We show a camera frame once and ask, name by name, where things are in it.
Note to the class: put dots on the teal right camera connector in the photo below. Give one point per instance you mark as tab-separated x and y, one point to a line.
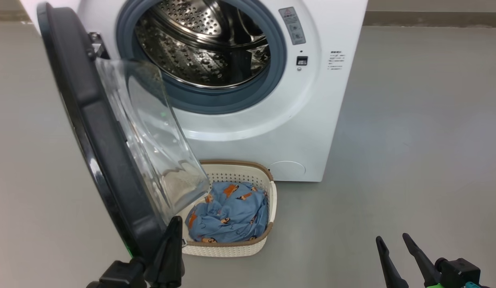
472	285

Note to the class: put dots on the black round glass washer door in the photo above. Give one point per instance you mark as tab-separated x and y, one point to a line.
96	132

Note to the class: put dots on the stainless steel washing machine drum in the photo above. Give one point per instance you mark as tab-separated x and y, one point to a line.
180	60

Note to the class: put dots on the blue cartoon print shorts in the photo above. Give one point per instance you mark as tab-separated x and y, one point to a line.
220	230

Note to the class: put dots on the cream perforated laundry basket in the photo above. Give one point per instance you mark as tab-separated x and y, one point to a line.
228	250

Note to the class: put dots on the black door latch socket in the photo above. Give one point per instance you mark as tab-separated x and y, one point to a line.
302	60

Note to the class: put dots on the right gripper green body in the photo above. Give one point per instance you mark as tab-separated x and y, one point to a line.
446	286

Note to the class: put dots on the round drain filter cover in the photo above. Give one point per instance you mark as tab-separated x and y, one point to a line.
288	171

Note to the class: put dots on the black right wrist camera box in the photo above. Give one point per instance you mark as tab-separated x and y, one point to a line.
460	272

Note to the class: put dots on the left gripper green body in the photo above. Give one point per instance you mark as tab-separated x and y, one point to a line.
120	278

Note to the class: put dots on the grey warning sticker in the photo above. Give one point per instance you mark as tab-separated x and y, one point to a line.
292	26

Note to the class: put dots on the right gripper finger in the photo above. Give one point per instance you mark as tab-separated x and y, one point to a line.
392	270
422	260

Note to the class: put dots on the white front-load washing machine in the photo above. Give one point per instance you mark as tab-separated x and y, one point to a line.
304	120

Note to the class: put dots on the metal door hinge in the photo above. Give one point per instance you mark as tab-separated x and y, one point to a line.
98	44

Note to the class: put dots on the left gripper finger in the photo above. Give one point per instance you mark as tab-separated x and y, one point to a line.
170	260

